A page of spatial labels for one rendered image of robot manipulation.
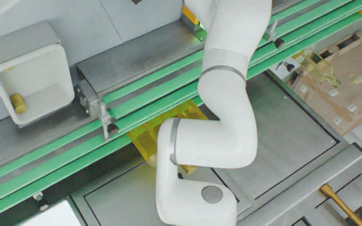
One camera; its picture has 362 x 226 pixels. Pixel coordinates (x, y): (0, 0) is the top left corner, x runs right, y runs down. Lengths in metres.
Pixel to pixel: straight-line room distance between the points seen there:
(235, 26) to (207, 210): 0.31
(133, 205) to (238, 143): 0.60
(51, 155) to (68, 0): 0.42
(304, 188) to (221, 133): 0.71
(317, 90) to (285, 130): 3.39
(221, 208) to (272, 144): 0.76
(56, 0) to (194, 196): 0.56
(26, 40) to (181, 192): 0.50
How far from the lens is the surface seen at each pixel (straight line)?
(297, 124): 1.44
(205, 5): 0.81
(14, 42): 0.90
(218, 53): 0.67
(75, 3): 0.95
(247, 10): 0.65
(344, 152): 1.42
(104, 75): 1.03
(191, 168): 1.03
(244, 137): 0.59
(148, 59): 1.07
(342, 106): 4.76
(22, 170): 1.04
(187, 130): 0.62
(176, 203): 0.64
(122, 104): 0.99
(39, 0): 0.90
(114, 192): 1.15
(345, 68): 5.19
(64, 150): 1.04
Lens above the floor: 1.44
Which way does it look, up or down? 24 degrees down
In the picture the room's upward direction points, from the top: 143 degrees clockwise
